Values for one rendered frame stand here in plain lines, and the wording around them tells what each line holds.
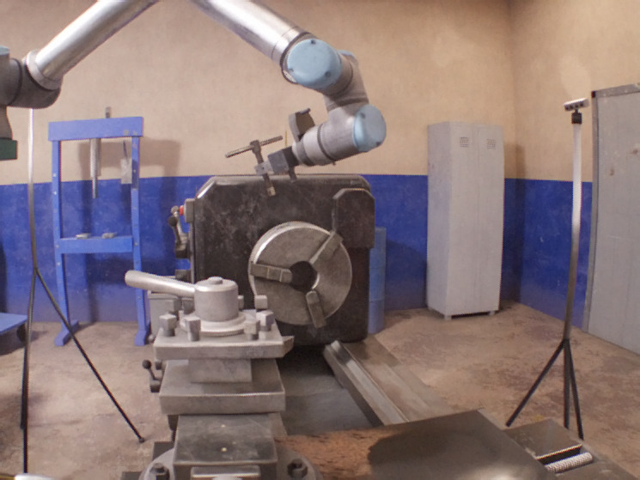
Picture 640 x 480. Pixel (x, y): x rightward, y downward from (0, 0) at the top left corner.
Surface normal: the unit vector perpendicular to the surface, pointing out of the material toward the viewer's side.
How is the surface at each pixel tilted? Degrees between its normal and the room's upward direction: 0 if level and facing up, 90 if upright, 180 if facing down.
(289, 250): 90
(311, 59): 93
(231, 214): 90
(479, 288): 90
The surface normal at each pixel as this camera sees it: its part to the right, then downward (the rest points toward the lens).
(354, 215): 0.22, 0.12
